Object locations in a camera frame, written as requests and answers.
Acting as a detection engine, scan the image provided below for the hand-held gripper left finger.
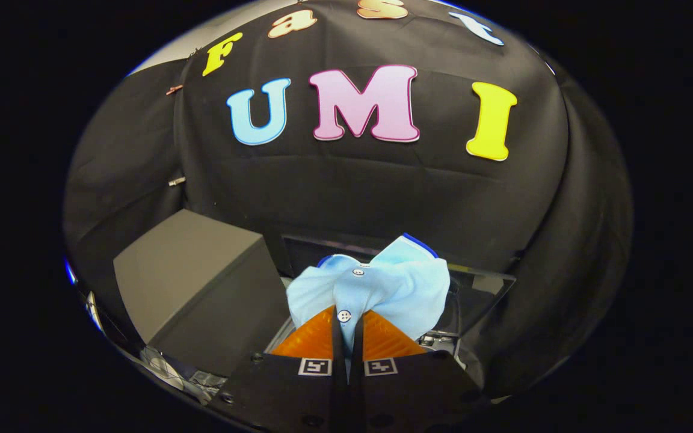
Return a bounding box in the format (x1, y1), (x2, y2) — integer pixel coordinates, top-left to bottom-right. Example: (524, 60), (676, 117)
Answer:
(205, 305), (348, 433)

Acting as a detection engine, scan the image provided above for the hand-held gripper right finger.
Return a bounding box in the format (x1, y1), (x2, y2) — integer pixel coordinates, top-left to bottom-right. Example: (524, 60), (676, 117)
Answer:
(348, 310), (493, 433)

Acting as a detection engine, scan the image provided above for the light blue polo shirt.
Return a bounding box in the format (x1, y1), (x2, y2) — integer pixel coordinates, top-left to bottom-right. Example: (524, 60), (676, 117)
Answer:
(286, 233), (451, 385)

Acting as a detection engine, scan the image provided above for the grey box cabinet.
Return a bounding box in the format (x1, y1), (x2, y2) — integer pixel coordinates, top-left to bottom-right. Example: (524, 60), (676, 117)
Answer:
(113, 209), (290, 376)

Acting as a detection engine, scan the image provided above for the black backdrop cloth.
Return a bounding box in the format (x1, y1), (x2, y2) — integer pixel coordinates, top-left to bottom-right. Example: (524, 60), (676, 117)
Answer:
(64, 0), (633, 398)

